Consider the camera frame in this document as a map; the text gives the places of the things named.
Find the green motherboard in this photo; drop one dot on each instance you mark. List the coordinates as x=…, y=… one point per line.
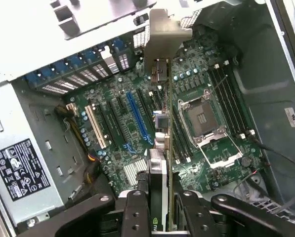
x=199, y=42

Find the blue expansion slot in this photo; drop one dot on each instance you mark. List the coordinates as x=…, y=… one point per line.
x=139, y=118

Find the black and grey PC case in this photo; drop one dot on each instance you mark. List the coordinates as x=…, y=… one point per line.
x=261, y=49

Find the black expansion slot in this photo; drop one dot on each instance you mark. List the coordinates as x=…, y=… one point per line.
x=108, y=126
x=147, y=111
x=118, y=123

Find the white expansion slot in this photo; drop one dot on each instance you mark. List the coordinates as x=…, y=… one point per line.
x=95, y=127

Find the silver drive cage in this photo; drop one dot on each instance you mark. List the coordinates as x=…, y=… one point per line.
x=268, y=205

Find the silver chipset heatsink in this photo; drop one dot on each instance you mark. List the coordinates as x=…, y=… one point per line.
x=135, y=172

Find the metal socket cover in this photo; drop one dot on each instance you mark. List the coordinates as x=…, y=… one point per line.
x=226, y=162

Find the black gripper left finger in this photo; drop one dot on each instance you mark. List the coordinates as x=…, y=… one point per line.
x=136, y=217

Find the CPU socket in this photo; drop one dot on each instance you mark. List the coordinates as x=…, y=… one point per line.
x=201, y=118

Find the black plastic shroud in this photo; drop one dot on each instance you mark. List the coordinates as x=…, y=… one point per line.
x=105, y=182

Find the thin locking lever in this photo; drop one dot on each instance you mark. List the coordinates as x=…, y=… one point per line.
x=217, y=85

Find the grey parts rack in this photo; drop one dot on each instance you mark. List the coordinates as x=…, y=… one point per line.
x=100, y=14

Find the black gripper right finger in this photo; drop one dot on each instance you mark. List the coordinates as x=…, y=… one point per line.
x=194, y=212

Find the grey power supply with label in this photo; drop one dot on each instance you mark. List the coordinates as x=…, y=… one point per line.
x=38, y=118

